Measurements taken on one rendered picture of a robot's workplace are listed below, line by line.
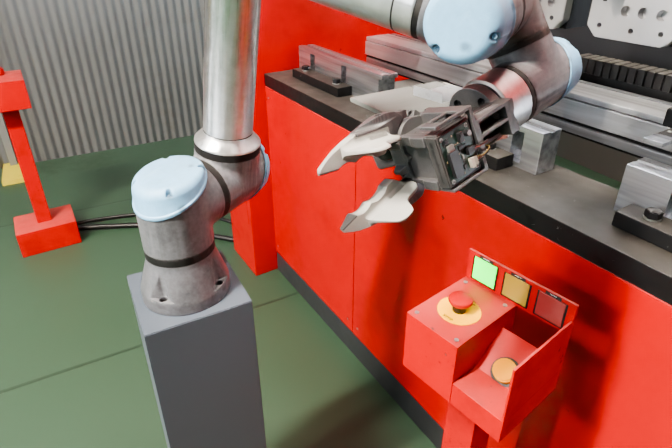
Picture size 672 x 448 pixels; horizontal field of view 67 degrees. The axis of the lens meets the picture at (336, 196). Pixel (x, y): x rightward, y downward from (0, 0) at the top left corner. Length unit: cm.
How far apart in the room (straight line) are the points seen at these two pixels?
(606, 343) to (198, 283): 72
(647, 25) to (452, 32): 53
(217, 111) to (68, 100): 288
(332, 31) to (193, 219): 133
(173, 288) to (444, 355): 45
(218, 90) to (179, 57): 289
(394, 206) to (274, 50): 145
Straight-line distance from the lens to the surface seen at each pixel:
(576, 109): 139
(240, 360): 98
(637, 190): 105
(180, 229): 82
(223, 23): 81
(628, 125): 133
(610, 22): 101
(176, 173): 83
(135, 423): 181
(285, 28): 193
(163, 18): 367
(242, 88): 84
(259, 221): 212
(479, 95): 58
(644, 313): 97
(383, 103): 114
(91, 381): 198
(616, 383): 108
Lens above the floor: 134
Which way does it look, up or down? 28 degrees down
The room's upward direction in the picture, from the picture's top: straight up
